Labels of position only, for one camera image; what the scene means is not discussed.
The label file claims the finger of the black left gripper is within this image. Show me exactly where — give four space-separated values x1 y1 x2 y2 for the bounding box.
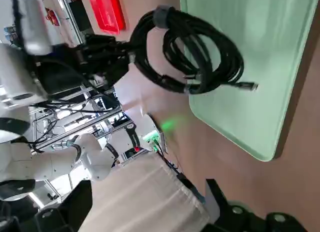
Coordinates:
99 50 137 68
84 34 135 52

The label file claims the pale green rectangular tray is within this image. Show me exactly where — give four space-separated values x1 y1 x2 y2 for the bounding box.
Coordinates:
178 0 320 163

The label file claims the thin black cable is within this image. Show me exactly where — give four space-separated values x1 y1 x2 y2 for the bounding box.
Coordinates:
162 29 260 93

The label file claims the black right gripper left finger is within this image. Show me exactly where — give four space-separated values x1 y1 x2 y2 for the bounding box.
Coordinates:
34 179 94 232

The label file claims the thick black cable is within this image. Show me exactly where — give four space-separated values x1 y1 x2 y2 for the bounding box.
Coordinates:
129 4 245 96

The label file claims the red plastic tray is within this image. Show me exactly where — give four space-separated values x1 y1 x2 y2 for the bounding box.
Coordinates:
86 0 126 34

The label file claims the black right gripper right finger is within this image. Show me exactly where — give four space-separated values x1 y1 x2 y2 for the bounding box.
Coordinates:
199 178 320 232

